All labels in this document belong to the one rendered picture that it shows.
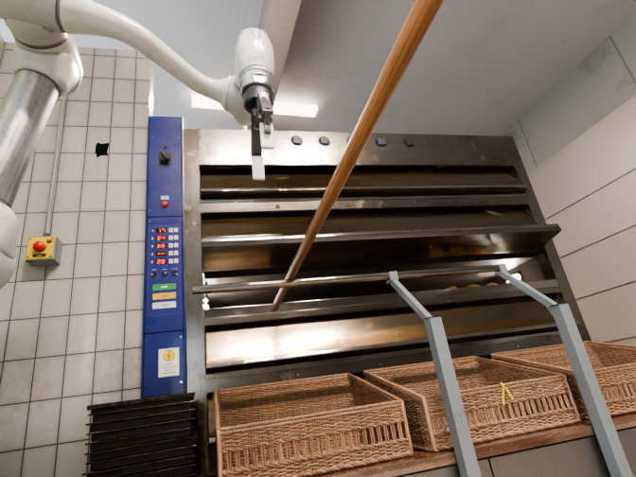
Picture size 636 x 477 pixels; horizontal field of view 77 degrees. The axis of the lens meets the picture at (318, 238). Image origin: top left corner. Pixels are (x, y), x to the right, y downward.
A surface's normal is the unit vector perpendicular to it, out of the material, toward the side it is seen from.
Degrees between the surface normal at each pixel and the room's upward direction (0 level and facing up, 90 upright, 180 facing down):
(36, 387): 90
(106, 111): 90
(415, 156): 90
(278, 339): 70
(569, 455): 90
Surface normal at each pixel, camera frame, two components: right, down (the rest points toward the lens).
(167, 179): 0.21, -0.39
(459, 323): 0.15, -0.69
